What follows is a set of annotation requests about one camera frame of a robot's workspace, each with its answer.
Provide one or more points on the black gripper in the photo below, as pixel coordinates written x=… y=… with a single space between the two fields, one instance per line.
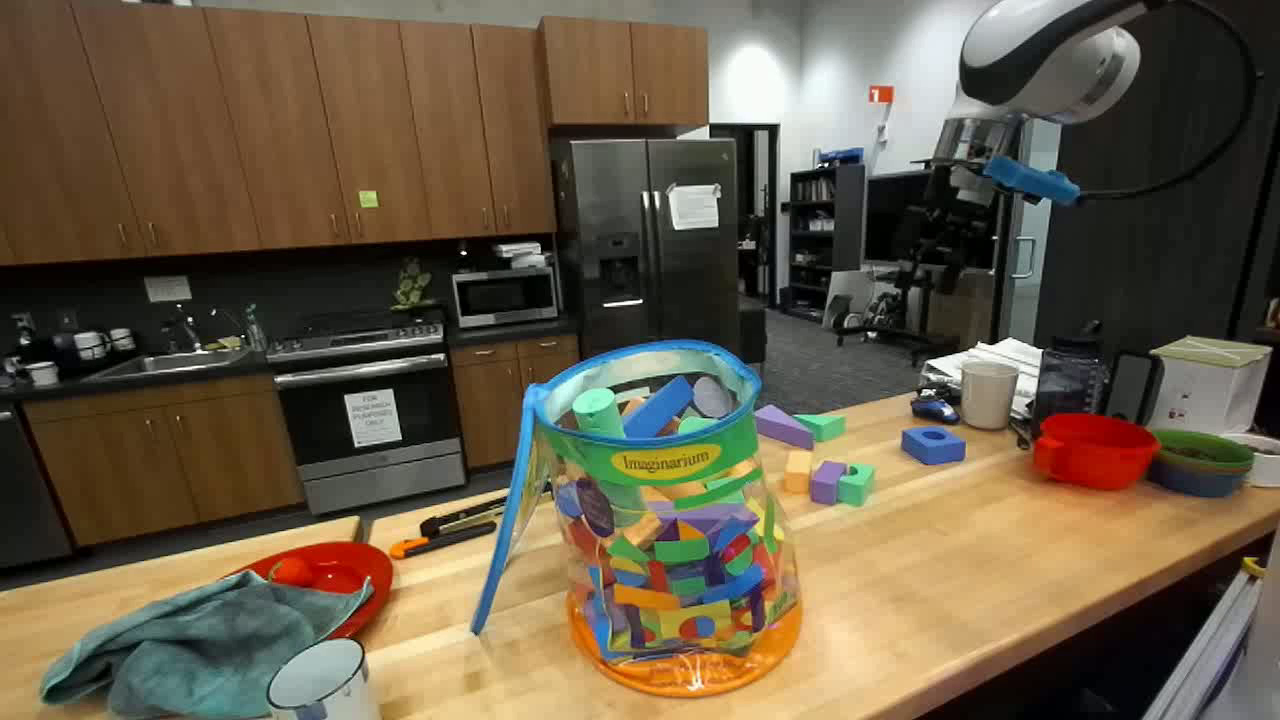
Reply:
x=981 y=140

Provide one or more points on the blue square block with hole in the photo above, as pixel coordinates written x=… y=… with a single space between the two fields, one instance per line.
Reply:
x=934 y=445

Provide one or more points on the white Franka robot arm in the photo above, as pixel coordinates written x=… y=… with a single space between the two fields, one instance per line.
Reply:
x=1055 y=52

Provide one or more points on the clear plastic block basket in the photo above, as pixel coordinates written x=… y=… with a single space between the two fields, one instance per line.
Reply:
x=680 y=563

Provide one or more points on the black bookshelf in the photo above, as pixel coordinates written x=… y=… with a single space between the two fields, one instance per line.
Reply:
x=826 y=240

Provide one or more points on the white cloth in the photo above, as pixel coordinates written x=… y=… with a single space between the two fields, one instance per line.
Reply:
x=1026 y=361

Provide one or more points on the white cup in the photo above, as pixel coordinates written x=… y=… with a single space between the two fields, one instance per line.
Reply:
x=990 y=399

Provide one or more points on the dark blue small object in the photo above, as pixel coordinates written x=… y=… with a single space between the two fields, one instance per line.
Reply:
x=934 y=410

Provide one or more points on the black flat device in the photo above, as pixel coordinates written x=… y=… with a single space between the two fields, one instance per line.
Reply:
x=1131 y=385

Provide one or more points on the white paper on refrigerator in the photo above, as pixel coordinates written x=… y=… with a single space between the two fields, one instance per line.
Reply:
x=693 y=205

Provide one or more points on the red plastic bowl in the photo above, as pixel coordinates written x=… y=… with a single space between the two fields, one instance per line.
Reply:
x=1093 y=453

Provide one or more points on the white container with green lid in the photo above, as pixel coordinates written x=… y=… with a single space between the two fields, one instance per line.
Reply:
x=1204 y=385

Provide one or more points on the purple wedge foam block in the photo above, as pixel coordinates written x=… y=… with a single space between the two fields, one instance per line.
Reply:
x=783 y=424

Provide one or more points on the stainless steel refrigerator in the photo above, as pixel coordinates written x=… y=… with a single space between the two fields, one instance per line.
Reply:
x=645 y=253

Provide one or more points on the brown cabinet above refrigerator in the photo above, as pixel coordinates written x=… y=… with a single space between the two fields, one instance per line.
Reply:
x=625 y=71

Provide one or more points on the purple rectangular foam block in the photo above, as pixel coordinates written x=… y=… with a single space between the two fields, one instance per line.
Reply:
x=826 y=482

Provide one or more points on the tan foam block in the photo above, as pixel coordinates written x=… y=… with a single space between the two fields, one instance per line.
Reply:
x=797 y=469

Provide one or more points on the green and blue bowl stack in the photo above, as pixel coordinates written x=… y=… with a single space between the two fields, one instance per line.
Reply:
x=1203 y=466

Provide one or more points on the long blue foam block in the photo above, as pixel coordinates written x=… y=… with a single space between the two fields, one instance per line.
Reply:
x=658 y=410

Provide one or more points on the green foam cylinder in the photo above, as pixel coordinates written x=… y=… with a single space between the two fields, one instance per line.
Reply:
x=597 y=413

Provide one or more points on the silver microwave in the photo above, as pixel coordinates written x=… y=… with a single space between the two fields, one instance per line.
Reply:
x=507 y=299

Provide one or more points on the narrow brown base cabinet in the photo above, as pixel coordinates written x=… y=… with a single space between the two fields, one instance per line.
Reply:
x=507 y=395

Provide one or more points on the small green plant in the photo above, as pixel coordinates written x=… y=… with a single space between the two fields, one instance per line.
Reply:
x=412 y=287

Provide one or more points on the green sticky note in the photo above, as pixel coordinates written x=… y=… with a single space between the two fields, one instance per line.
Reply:
x=371 y=201

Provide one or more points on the white paper on oven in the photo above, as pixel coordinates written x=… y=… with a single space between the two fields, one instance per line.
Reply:
x=375 y=418

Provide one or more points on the stainless steel oven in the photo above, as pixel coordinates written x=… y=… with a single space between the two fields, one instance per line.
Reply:
x=371 y=424

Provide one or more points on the red bowl left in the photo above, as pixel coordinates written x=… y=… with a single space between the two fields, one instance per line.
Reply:
x=342 y=566

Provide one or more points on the white enamel mug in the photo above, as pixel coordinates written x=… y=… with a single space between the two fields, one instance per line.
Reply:
x=323 y=681

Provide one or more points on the wide brown base cabinet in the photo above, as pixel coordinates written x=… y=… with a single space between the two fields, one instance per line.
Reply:
x=161 y=463

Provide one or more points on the teal cloth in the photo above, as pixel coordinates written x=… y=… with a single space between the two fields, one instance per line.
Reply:
x=200 y=646

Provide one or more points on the black dishwasher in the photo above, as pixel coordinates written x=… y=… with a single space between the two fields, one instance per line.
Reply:
x=27 y=494

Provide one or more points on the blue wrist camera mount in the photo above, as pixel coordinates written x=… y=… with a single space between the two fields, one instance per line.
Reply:
x=1032 y=181

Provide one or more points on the orange wall sign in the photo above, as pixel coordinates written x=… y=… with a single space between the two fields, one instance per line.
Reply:
x=880 y=95

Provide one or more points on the brown wooden wall cabinets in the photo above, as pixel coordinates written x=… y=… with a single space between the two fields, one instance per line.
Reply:
x=267 y=127

